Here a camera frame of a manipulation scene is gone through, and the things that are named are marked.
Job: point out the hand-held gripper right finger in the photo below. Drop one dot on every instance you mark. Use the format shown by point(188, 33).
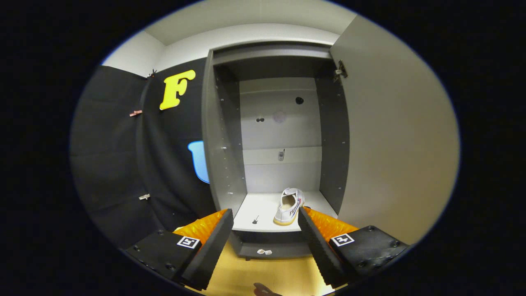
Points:
point(318, 250)

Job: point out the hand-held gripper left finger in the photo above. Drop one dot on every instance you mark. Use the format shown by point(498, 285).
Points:
point(211, 255)

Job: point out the white canvas shoe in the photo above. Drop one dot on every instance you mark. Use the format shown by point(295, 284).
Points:
point(287, 209)

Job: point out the dark grey shoe cabinet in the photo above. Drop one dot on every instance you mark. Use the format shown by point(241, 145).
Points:
point(222, 144)

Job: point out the silver spring clip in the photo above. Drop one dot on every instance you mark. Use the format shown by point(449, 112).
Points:
point(144, 197)

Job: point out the black backdrop cloth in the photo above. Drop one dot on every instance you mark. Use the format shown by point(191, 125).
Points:
point(111, 164)

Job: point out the copper spring clip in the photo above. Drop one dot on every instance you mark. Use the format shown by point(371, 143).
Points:
point(135, 113)

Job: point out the black cloth clip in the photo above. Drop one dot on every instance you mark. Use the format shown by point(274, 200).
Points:
point(152, 73)

